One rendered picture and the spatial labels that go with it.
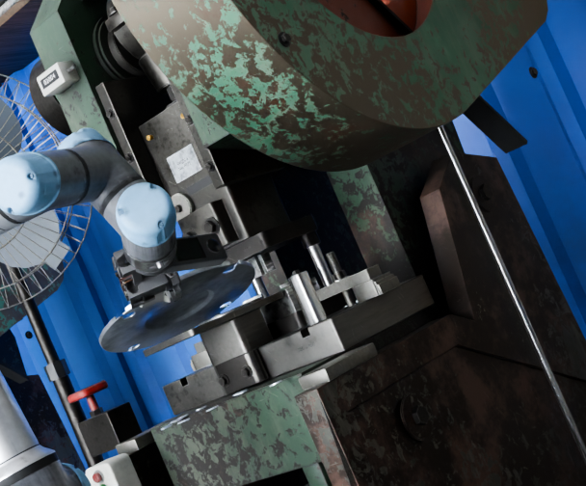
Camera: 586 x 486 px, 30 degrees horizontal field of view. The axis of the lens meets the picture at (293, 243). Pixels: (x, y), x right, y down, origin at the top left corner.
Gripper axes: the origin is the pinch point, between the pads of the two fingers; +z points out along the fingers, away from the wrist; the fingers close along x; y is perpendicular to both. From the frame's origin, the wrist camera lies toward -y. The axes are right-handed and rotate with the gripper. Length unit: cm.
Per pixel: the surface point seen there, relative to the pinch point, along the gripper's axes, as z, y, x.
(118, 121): 17.1, -6.6, -39.8
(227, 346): 18.9, -7.4, 7.7
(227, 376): 22.4, -5.6, 11.8
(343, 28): -23.9, -38.3, -19.9
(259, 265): 25.1, -20.1, -5.6
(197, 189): 17.6, -14.4, -21.4
